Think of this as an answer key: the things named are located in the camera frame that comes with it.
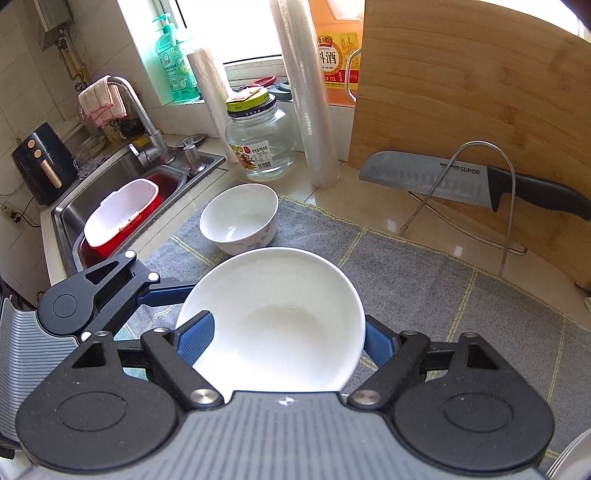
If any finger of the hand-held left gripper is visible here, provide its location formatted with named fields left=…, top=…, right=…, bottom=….
left=81, top=250, right=197, bottom=342

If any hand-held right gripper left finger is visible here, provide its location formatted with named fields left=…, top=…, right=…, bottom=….
left=65, top=310, right=225, bottom=411

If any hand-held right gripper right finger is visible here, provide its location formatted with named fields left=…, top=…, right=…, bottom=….
left=346, top=318, right=504, bottom=409

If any white floral bowl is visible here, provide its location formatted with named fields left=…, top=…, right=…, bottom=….
left=175, top=247, right=366, bottom=398
left=199, top=183, right=279, bottom=256

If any grey checked cloth mat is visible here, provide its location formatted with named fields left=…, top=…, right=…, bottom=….
left=113, top=196, right=591, bottom=480

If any white colander basket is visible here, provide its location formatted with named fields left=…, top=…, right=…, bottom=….
left=84, top=179, right=160, bottom=247

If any red wash basin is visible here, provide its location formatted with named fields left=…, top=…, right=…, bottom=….
left=78, top=168, right=188, bottom=259

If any stainless steel sink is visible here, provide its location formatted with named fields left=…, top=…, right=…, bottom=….
left=51, top=145, right=227, bottom=278

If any metal sink knob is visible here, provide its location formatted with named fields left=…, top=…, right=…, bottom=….
left=182, top=144, right=206, bottom=175

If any white power strip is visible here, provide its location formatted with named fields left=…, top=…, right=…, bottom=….
left=0, top=199, right=23, bottom=224

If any metal faucet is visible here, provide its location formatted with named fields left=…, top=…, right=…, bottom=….
left=106, top=76, right=176, bottom=167

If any glass jar with green lid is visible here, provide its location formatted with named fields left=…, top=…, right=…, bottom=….
left=225, top=88, right=297, bottom=181

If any black air fryer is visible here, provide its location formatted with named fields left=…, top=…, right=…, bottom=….
left=11, top=122, right=77, bottom=206

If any pink checked dishcloth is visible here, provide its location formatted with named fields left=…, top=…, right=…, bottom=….
left=78, top=75, right=127, bottom=129

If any white paper roll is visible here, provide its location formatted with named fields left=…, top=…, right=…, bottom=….
left=186, top=46, right=241, bottom=164

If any green dish soap bottle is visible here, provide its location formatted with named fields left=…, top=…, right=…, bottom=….
left=154, top=13, right=200, bottom=104

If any thick plastic wrap roll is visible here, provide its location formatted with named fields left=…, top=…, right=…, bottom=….
left=269, top=0, right=340, bottom=189

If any bamboo cutting board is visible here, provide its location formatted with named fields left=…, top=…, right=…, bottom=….
left=347, top=0, right=591, bottom=291

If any window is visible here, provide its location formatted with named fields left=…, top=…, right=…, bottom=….
left=117, top=0, right=315, bottom=104

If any orange cooking wine jug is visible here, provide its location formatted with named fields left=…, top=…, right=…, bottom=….
left=308, top=0, right=365, bottom=108

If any black handled kitchen knife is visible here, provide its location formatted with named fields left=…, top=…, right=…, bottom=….
left=359, top=150, right=591, bottom=222

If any metal wire rack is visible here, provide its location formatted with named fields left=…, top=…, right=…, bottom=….
left=399, top=141, right=528, bottom=278

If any wall water heater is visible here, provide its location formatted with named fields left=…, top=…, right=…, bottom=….
left=34, top=0, right=75, bottom=51

